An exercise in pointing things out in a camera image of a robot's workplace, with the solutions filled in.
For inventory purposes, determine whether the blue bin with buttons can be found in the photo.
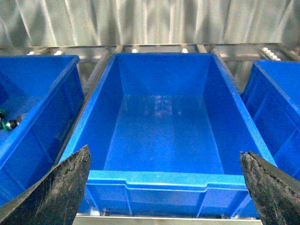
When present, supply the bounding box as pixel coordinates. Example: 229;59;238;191
0;55;84;204

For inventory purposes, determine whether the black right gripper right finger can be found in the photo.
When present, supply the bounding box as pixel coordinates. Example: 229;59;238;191
240;151;300;225

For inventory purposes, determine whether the blue right upper bin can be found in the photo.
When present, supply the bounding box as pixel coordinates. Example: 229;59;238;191
242;60;300;180

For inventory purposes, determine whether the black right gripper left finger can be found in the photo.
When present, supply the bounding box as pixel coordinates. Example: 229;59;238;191
0;145;91;225

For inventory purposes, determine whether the blue centre bin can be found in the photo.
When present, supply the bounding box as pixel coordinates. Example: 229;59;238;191
62;53;273;218

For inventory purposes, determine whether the green lying push button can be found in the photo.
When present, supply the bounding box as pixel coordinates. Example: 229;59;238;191
0;112;27;132

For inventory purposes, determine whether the steel front shelf rail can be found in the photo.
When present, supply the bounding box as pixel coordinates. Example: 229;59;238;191
73;215;262;225

